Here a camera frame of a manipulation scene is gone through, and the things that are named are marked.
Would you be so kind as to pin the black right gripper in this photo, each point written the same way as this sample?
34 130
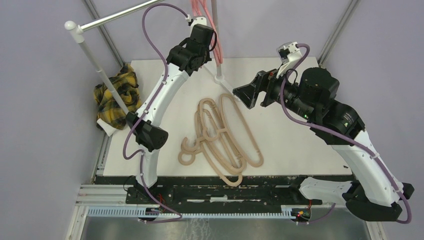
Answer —
249 93

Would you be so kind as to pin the pink plastic hanger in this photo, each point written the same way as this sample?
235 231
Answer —
195 8
215 39
211 10

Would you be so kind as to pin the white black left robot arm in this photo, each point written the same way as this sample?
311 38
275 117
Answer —
183 59

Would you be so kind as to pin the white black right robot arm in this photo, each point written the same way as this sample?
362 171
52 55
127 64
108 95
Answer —
374 195

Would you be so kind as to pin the grey rack far pole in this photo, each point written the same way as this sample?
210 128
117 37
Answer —
214 12

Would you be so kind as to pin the white rack foot far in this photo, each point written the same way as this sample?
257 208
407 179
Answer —
225 84

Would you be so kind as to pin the white rack foot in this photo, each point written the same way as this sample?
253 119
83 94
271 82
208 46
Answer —
225 84
108 129

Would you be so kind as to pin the beige plastic hanger bottom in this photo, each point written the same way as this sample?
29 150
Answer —
222 172

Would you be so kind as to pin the metal rack top bar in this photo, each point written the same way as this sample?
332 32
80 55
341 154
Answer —
106 19

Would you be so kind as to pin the white rack left pole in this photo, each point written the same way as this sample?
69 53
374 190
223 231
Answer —
77 35

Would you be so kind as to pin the white rack foot near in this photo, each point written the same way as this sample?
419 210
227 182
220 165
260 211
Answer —
108 129

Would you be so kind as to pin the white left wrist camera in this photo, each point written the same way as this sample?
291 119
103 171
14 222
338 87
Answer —
195 20

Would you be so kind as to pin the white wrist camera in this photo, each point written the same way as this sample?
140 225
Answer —
195 20
289 55

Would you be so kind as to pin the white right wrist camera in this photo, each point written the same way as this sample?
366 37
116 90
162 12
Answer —
289 55

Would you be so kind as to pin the aluminium frame rail base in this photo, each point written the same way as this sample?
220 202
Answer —
305 155

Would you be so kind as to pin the white cable duct strip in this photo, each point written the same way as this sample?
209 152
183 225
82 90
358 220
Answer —
141 212

